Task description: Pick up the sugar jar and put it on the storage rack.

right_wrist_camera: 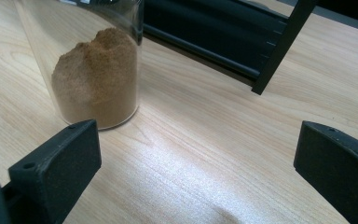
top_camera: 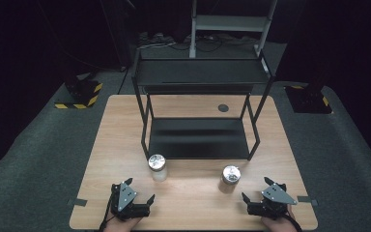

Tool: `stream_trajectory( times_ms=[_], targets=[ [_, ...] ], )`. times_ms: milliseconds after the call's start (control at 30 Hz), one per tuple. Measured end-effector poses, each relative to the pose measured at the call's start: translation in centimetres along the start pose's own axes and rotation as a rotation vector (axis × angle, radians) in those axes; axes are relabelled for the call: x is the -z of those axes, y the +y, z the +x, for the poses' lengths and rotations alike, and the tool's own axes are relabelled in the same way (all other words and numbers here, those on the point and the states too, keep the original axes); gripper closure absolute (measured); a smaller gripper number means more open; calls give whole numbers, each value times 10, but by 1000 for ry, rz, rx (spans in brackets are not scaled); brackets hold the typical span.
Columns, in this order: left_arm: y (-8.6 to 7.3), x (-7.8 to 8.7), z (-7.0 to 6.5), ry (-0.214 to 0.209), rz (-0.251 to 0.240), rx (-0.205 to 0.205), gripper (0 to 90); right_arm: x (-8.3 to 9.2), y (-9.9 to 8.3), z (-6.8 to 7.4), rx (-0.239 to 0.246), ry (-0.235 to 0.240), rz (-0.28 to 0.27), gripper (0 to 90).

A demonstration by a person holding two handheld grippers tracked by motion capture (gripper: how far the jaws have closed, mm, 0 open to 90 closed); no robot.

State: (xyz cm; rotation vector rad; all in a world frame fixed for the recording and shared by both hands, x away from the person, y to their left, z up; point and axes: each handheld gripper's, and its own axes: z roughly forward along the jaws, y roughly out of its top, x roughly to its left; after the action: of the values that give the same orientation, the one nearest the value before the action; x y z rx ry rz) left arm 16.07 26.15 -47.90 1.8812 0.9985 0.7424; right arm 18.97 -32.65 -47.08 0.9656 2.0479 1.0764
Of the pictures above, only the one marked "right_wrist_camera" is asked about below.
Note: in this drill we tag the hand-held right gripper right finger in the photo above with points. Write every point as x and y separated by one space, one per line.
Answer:
335 168

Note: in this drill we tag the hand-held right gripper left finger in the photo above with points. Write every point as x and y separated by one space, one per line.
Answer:
59 168

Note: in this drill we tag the glass jar of brown powder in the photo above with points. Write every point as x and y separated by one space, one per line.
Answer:
99 81

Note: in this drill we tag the black metal rack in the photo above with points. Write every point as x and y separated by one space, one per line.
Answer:
223 34

